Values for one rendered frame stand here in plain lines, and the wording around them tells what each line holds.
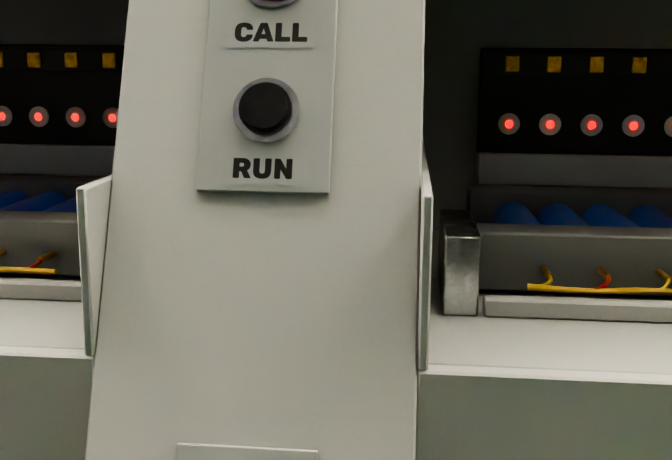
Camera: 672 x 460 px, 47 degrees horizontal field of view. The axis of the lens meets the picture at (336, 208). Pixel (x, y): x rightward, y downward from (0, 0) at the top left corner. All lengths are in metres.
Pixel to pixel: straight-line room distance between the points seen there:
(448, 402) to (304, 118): 0.09
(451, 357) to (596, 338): 0.05
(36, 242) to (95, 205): 0.09
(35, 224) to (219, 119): 0.11
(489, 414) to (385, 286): 0.05
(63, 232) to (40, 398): 0.09
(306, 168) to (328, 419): 0.07
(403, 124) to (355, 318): 0.06
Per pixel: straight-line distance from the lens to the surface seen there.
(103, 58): 0.43
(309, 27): 0.24
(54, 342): 0.26
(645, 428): 0.24
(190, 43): 0.25
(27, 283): 0.30
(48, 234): 0.32
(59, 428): 0.26
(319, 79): 0.24
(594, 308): 0.28
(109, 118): 0.43
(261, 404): 0.23
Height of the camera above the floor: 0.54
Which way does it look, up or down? 10 degrees up
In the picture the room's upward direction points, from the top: 2 degrees clockwise
